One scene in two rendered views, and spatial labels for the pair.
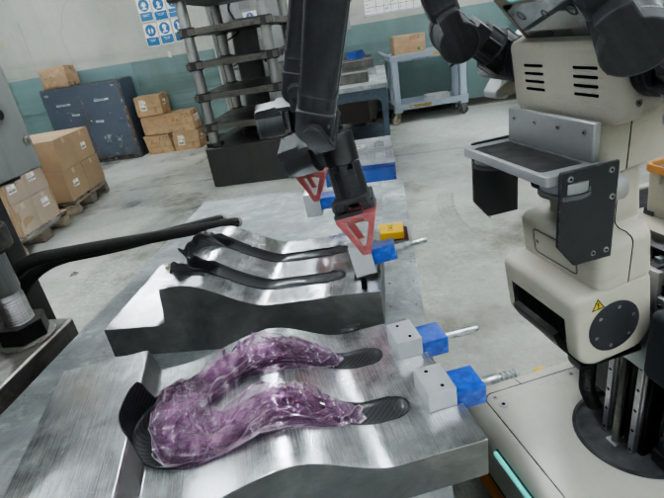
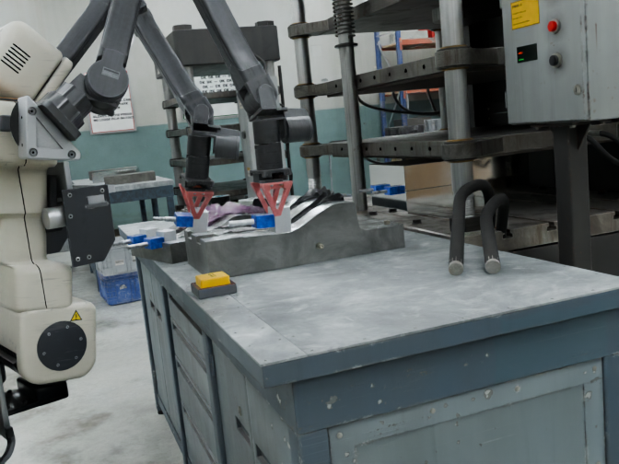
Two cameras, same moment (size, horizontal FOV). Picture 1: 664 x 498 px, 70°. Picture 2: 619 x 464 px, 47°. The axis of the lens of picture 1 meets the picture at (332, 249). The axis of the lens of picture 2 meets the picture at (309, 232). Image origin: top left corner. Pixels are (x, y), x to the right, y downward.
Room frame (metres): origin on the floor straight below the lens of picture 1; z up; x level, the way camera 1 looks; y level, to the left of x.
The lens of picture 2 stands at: (2.42, -0.66, 1.13)
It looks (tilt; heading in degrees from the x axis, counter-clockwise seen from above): 9 degrees down; 151
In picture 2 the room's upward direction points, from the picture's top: 6 degrees counter-clockwise
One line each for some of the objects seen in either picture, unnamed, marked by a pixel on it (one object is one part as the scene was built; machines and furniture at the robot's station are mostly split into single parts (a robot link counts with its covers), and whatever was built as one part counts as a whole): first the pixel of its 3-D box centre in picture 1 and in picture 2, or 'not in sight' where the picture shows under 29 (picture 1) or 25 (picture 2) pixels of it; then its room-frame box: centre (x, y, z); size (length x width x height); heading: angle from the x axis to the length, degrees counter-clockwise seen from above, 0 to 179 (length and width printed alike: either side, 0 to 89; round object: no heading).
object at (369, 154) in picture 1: (359, 153); not in sight; (4.11, -0.37, 0.28); 0.61 x 0.41 x 0.15; 81
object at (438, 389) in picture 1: (470, 384); (134, 240); (0.47, -0.14, 0.86); 0.13 x 0.05 x 0.05; 98
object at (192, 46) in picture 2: not in sight; (227, 143); (-3.81, 1.98, 1.03); 1.54 x 0.94 x 2.06; 171
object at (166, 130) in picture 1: (171, 121); not in sight; (7.41, 2.04, 0.42); 0.86 x 0.33 x 0.83; 81
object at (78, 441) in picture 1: (254, 417); (226, 225); (0.47, 0.13, 0.86); 0.50 x 0.26 x 0.11; 98
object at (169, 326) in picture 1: (253, 279); (291, 229); (0.84, 0.16, 0.87); 0.50 x 0.26 x 0.14; 81
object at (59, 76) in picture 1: (58, 76); not in sight; (7.53, 3.46, 1.26); 0.42 x 0.33 x 0.29; 81
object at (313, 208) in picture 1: (334, 199); (258, 221); (1.04, -0.02, 0.93); 0.13 x 0.05 x 0.05; 80
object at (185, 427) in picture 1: (249, 386); (224, 211); (0.48, 0.13, 0.90); 0.26 x 0.18 x 0.08; 98
